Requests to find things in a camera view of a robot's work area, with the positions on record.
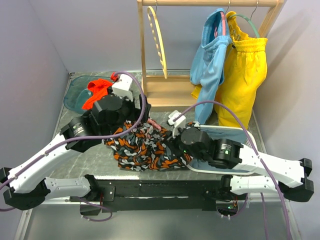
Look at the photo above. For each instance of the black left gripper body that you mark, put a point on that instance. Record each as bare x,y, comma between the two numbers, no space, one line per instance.
129,111

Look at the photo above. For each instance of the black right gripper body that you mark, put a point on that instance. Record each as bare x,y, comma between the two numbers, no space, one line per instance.
176,143

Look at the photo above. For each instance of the pink hanger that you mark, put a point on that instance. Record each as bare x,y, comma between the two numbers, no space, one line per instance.
223,23
154,124

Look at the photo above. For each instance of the camouflage patterned shorts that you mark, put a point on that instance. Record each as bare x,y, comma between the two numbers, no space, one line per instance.
147,148

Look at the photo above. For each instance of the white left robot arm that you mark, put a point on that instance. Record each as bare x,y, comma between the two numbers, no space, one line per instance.
29,185

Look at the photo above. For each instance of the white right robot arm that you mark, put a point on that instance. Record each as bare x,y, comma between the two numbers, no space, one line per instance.
270,174

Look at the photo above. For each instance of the orange shorts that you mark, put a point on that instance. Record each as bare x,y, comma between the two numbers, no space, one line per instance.
99,89

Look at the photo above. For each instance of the yellow hanger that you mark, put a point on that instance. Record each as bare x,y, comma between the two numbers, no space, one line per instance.
157,37

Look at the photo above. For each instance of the light blue shorts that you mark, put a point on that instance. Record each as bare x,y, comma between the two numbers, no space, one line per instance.
207,68

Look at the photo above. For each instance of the yellow shorts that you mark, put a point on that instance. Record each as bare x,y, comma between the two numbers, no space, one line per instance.
245,69

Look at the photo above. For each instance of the pink hanger under blue shorts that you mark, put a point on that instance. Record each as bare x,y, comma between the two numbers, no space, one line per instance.
223,23

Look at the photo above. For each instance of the green hanger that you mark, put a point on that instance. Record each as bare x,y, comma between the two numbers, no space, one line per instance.
257,35

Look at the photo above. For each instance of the wooden clothes rack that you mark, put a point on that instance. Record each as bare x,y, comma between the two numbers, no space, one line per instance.
174,93

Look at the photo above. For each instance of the teal plastic bin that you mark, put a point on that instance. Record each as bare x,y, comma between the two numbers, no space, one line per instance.
78,92

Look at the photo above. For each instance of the grey-blue cloth in basket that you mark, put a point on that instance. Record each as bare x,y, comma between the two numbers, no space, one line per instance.
219,132

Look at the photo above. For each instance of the white laundry basket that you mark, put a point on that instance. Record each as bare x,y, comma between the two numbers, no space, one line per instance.
250,140

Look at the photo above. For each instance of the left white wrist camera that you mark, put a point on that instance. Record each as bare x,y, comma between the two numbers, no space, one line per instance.
121,88

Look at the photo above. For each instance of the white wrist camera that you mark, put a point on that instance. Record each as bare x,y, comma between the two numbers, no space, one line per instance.
178,121
121,88

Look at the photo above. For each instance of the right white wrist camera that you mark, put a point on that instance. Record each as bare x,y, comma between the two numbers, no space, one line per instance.
178,121

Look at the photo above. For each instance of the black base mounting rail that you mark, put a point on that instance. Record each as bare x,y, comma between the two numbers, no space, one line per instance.
151,195

